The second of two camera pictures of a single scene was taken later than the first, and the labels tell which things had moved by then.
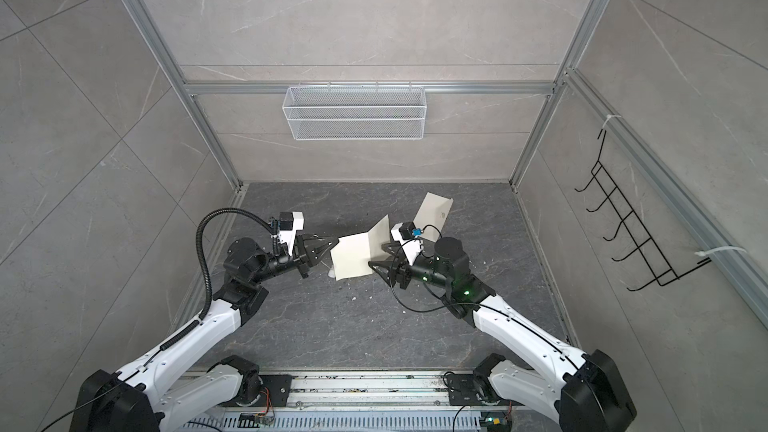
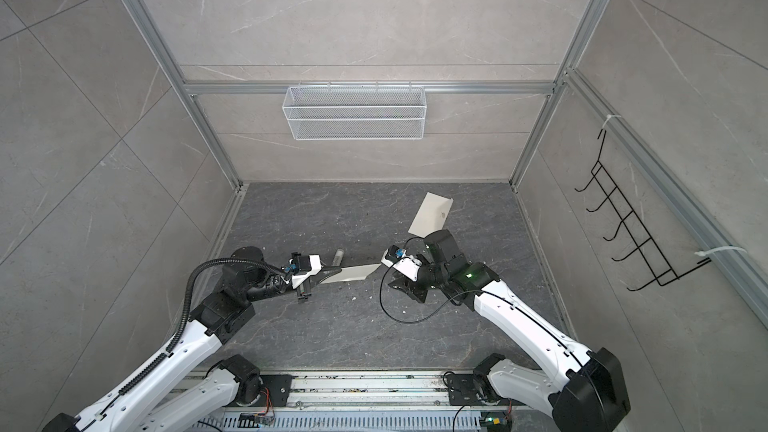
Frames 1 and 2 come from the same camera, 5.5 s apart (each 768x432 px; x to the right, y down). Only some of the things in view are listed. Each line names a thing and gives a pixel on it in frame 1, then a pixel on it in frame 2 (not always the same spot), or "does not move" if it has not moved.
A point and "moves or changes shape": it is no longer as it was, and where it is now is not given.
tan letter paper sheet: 352,254 moves or changes shape
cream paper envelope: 433,215 does not move
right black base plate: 462,390 does not move
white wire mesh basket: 355,113 does not move
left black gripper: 314,249 to 303,294
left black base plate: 279,387 does not move
